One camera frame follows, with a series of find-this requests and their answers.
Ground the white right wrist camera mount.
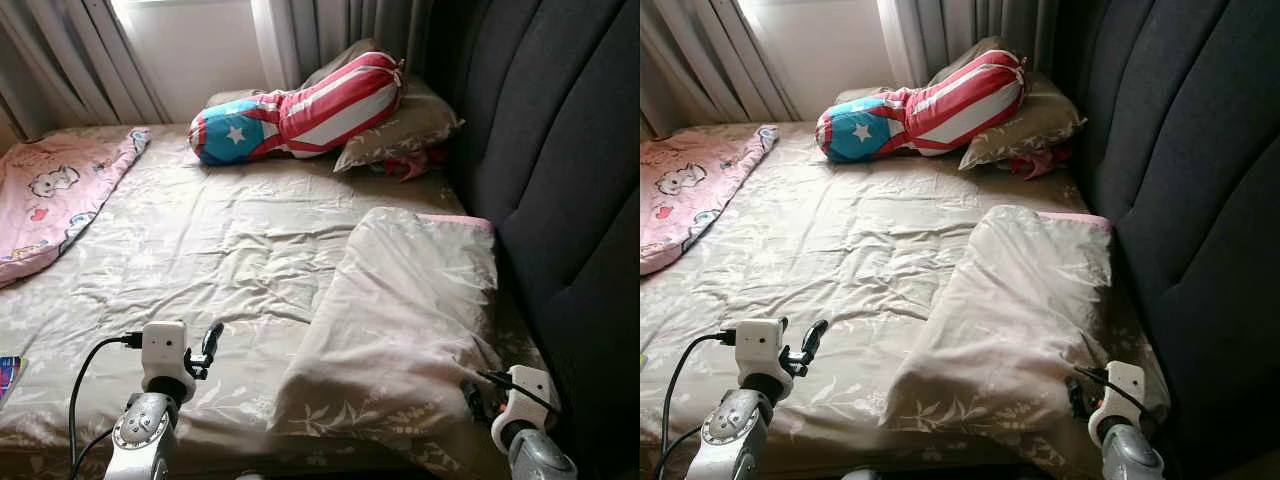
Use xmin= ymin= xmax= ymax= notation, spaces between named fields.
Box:
xmin=1088 ymin=361 xmax=1148 ymax=446
xmin=490 ymin=365 xmax=561 ymax=453

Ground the dark grey upholstered headboard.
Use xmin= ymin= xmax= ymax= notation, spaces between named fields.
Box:
xmin=430 ymin=0 xmax=641 ymax=480
xmin=1055 ymin=0 xmax=1280 ymax=480

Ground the colourful comic book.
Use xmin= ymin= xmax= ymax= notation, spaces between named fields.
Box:
xmin=0 ymin=355 xmax=23 ymax=409

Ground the red cloth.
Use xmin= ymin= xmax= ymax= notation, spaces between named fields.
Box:
xmin=1010 ymin=148 xmax=1069 ymax=181
xmin=385 ymin=148 xmax=448 ymax=183

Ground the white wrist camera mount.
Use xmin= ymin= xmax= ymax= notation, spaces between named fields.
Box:
xmin=140 ymin=321 xmax=198 ymax=403
xmin=733 ymin=318 xmax=796 ymax=401
xmin=1088 ymin=361 xmax=1148 ymax=446
xmin=490 ymin=365 xmax=561 ymax=453

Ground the stars and stripes bolster pillow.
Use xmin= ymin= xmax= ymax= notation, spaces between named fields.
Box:
xmin=815 ymin=48 xmax=1031 ymax=164
xmin=188 ymin=52 xmax=406 ymax=166

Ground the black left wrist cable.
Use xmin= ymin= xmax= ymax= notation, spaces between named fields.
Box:
xmin=660 ymin=330 xmax=739 ymax=480
xmin=68 ymin=333 xmax=144 ymax=480

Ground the pink cartoon print blanket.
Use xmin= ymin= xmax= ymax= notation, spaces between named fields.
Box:
xmin=0 ymin=127 xmax=151 ymax=289
xmin=640 ymin=124 xmax=780 ymax=276

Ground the bed with beige floral sheet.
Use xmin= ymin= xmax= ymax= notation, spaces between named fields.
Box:
xmin=0 ymin=122 xmax=546 ymax=480
xmin=640 ymin=120 xmax=1171 ymax=480

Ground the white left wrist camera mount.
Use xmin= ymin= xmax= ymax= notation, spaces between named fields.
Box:
xmin=733 ymin=318 xmax=796 ymax=401
xmin=140 ymin=321 xmax=198 ymax=403

